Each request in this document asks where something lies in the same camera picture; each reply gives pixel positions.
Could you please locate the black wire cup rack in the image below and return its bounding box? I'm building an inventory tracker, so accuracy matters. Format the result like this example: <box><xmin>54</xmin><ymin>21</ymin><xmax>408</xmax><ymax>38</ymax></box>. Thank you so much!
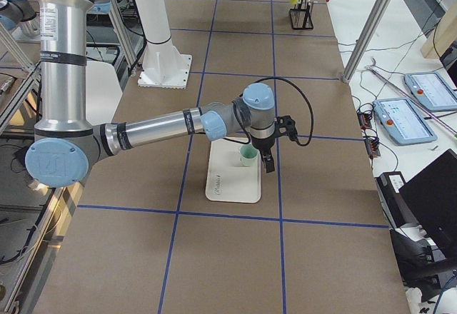
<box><xmin>288</xmin><ymin>0</ymin><xmax>314</xmax><ymax>31</ymax></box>

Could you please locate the aluminium frame post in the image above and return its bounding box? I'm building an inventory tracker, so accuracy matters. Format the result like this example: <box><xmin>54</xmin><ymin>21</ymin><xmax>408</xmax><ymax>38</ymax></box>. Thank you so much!
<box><xmin>341</xmin><ymin>0</ymin><xmax>391</xmax><ymax>83</ymax></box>

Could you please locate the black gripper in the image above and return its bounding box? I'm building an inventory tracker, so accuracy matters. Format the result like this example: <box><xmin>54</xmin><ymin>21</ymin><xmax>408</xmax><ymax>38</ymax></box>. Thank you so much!
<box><xmin>252</xmin><ymin>136</ymin><xmax>276</xmax><ymax>173</ymax></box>

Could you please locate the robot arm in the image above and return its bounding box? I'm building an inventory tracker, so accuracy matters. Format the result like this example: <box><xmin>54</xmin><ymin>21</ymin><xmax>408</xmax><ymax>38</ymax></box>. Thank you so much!
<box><xmin>25</xmin><ymin>0</ymin><xmax>278</xmax><ymax>188</ymax></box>

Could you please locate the mint green cup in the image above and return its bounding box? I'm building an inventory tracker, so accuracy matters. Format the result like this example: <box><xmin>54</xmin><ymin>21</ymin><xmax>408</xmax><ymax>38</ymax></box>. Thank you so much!
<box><xmin>240</xmin><ymin>144</ymin><xmax>258</xmax><ymax>167</ymax></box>

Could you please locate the far blue teach pendant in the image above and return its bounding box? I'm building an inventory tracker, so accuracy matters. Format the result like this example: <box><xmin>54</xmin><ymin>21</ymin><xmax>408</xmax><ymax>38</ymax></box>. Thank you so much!
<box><xmin>403</xmin><ymin>72</ymin><xmax>456</xmax><ymax>112</ymax></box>

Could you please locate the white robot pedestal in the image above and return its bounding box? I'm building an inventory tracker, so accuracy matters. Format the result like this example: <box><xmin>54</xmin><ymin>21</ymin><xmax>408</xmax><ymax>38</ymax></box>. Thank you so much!
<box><xmin>135</xmin><ymin>0</ymin><xmax>192</xmax><ymax>88</ymax></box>

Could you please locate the blue teach pendant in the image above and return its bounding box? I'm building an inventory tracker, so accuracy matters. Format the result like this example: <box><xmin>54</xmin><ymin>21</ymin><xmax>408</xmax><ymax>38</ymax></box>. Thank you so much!
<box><xmin>373</xmin><ymin>97</ymin><xmax>438</xmax><ymax>146</ymax></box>
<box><xmin>403</xmin><ymin>72</ymin><xmax>456</xmax><ymax>112</ymax></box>

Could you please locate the metal reacher grabber tool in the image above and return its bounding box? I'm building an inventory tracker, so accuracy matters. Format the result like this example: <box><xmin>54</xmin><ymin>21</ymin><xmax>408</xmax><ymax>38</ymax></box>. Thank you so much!
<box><xmin>366</xmin><ymin>56</ymin><xmax>457</xmax><ymax>135</ymax></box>

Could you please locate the black laptop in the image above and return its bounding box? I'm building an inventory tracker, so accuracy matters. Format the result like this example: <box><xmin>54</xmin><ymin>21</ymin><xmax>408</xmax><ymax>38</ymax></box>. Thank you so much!
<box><xmin>400</xmin><ymin>149</ymin><xmax>456</xmax><ymax>258</ymax></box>

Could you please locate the near blue teach pendant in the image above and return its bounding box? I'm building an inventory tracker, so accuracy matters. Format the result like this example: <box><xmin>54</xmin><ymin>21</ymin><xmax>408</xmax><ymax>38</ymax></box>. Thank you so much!
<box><xmin>373</xmin><ymin>97</ymin><xmax>438</xmax><ymax>146</ymax></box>

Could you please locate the cream rabbit tray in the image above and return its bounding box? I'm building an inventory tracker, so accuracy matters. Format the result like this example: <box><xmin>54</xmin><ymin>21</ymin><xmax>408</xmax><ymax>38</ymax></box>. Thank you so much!
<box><xmin>206</xmin><ymin>139</ymin><xmax>261</xmax><ymax>203</ymax></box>

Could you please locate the white chair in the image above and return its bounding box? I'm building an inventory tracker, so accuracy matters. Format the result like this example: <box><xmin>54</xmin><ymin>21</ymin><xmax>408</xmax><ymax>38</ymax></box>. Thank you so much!
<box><xmin>86</xmin><ymin>61</ymin><xmax>122</xmax><ymax>126</ymax></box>

